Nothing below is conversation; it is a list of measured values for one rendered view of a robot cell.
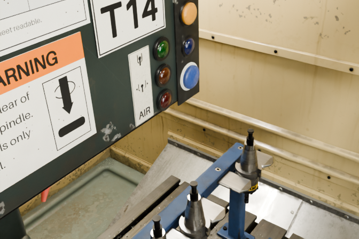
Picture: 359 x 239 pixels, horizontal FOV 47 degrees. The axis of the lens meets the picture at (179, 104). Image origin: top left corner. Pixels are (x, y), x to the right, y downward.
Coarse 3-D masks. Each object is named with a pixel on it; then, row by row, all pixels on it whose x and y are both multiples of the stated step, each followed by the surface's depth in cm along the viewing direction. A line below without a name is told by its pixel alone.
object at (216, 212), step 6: (204, 198) 92; (204, 204) 90; (210, 204) 90; (216, 204) 90; (204, 210) 88; (210, 210) 88; (216, 210) 88; (222, 210) 88; (210, 216) 87; (216, 216) 87; (222, 216) 87; (210, 222) 86
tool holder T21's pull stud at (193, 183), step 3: (192, 183) 79; (195, 183) 79; (192, 186) 79; (195, 186) 79; (192, 189) 80; (195, 189) 80; (192, 192) 80; (195, 192) 80; (192, 195) 80; (195, 195) 80; (192, 198) 80; (195, 198) 80
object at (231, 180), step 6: (228, 174) 98; (234, 174) 98; (222, 180) 96; (228, 180) 96; (234, 180) 96; (240, 180) 96; (246, 180) 96; (228, 186) 95; (234, 186) 95; (240, 186) 95; (246, 186) 95; (240, 192) 93
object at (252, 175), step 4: (236, 164) 100; (260, 164) 100; (236, 168) 99; (260, 168) 98; (236, 172) 100; (240, 172) 97; (244, 172) 97; (248, 172) 97; (252, 172) 97; (256, 172) 98; (260, 172) 98; (244, 176) 97; (248, 176) 97; (252, 176) 97; (256, 176) 97; (260, 176) 99; (252, 180) 98
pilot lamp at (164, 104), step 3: (165, 93) 48; (168, 93) 48; (165, 96) 48; (168, 96) 48; (162, 99) 48; (165, 99) 48; (168, 99) 48; (162, 102) 48; (165, 102) 48; (168, 102) 49; (162, 105) 48; (165, 105) 48; (168, 105) 49
